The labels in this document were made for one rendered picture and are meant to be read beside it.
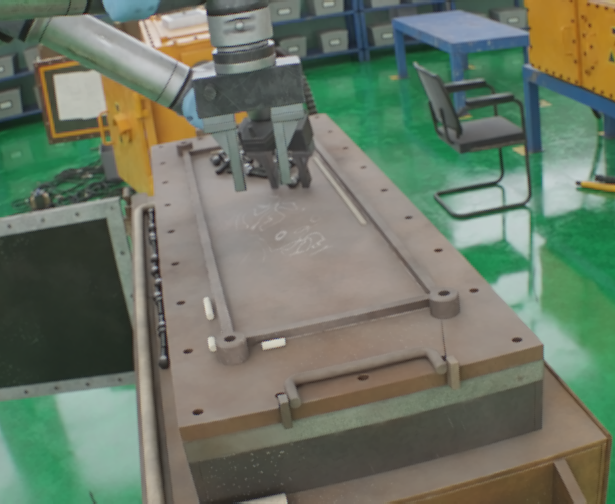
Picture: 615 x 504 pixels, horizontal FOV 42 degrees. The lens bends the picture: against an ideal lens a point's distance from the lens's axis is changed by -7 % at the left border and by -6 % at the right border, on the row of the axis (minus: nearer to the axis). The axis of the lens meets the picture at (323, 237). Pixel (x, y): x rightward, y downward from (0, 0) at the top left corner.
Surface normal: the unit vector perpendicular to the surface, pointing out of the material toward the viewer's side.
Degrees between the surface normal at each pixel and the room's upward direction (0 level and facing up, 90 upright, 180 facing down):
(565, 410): 0
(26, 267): 90
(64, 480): 0
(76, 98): 90
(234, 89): 90
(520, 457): 0
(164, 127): 90
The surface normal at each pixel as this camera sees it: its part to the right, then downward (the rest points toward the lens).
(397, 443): 0.21, 0.35
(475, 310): -0.12, -0.92
